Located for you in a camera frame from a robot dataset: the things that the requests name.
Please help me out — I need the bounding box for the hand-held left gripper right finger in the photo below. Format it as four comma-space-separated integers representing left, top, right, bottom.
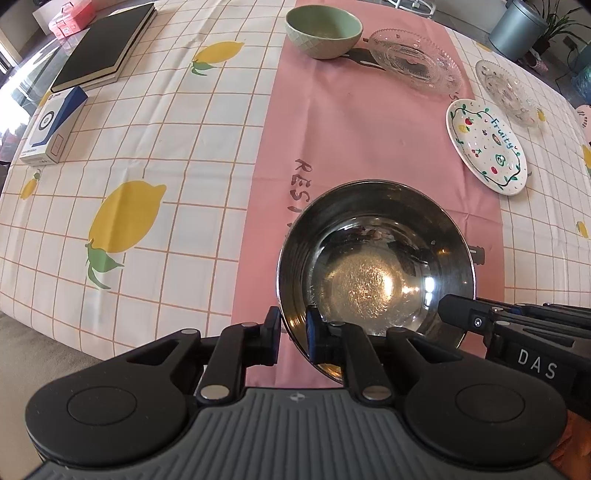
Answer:
305, 307, 466, 401

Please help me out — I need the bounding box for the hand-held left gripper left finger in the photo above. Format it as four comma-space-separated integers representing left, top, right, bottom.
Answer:
122, 308, 283, 402

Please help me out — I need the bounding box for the stainless steel bowl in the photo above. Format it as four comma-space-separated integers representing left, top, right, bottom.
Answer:
276, 180, 477, 386

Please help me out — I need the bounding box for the clear glass plate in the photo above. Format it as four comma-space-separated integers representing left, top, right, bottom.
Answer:
368, 28, 462, 95
475, 60, 546, 127

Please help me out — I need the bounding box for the orange cloth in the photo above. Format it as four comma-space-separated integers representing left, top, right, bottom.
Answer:
564, 410, 591, 480

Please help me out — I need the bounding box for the white fruit-print plate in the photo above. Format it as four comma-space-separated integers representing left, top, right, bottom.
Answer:
445, 99, 528, 198

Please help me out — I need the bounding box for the teal bag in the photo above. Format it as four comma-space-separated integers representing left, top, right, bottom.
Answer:
571, 65, 591, 103

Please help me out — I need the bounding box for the pink table runner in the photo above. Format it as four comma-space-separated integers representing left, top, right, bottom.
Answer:
231, 0, 504, 388

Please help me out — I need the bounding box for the lemon-print checked tablecloth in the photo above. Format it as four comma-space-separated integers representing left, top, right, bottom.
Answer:
0, 0, 591, 370

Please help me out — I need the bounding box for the grey metal bin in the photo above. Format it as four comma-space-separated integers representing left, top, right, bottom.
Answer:
489, 0, 549, 61

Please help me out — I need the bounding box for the green potted plant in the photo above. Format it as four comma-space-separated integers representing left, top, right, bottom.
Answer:
531, 0, 588, 61

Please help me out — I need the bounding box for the white stool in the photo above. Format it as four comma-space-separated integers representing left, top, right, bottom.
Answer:
392, 0, 437, 17

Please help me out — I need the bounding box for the green ceramic bowl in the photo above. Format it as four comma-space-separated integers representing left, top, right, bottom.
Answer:
285, 8, 364, 61

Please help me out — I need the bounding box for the white and blue box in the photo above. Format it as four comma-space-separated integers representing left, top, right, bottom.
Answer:
19, 85, 88, 166

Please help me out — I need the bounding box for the black notebook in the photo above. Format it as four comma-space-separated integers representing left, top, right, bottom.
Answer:
50, 2, 158, 93

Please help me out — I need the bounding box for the pink box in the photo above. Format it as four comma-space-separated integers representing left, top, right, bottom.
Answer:
48, 14, 90, 38
62, 0, 105, 21

